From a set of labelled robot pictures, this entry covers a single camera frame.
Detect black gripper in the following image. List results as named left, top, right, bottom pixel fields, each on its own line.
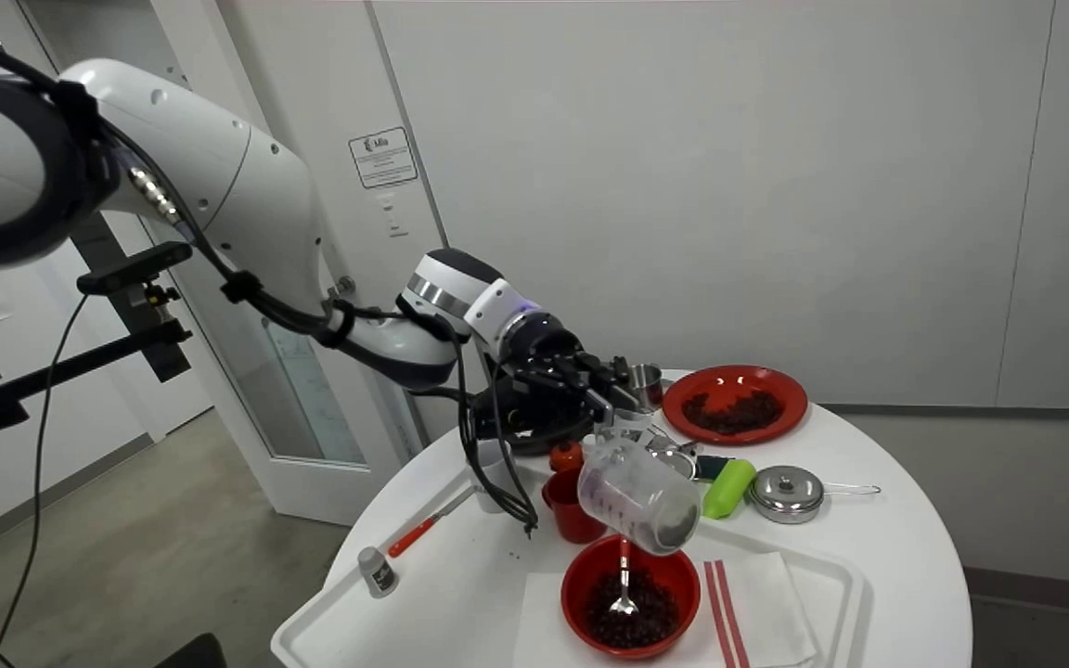
left=472, top=312, right=667, bottom=456

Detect clear plastic cup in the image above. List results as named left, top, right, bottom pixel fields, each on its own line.
left=574, top=414, right=703, bottom=555

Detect dark beans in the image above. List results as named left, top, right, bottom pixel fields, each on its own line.
left=583, top=600, right=685, bottom=648

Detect small red object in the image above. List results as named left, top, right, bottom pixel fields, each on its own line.
left=546, top=440, right=587, bottom=481

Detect red cup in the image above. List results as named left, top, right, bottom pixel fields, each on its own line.
left=537, top=471, right=614, bottom=549

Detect red bowl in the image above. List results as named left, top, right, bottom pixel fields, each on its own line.
left=557, top=529, right=706, bottom=664

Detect red plate with beans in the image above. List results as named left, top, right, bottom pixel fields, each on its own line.
left=662, top=364, right=813, bottom=449

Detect green marker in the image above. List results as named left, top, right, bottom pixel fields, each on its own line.
left=697, top=456, right=763, bottom=522

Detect round metal tin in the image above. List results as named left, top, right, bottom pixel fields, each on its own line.
left=748, top=464, right=832, bottom=528

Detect metal spoon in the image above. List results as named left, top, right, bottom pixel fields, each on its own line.
left=605, top=529, right=645, bottom=621

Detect white rectangular tray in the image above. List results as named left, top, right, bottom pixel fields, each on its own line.
left=508, top=549, right=824, bottom=668

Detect round white table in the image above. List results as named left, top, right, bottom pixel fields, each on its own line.
left=269, top=456, right=874, bottom=668

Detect glass panel door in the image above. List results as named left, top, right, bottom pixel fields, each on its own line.
left=217, top=0, right=452, bottom=529

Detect hammer with red handle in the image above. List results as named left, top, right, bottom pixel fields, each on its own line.
left=355, top=487, right=480, bottom=600

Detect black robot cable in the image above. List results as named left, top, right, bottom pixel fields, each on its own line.
left=55, top=72, right=546, bottom=538

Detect white wall sign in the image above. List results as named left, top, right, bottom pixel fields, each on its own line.
left=347, top=121, right=424, bottom=193

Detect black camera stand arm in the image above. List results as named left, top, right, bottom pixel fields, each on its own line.
left=0, top=239, right=197, bottom=456

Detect thin black stand cable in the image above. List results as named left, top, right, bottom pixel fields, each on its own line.
left=0, top=289, right=94, bottom=668

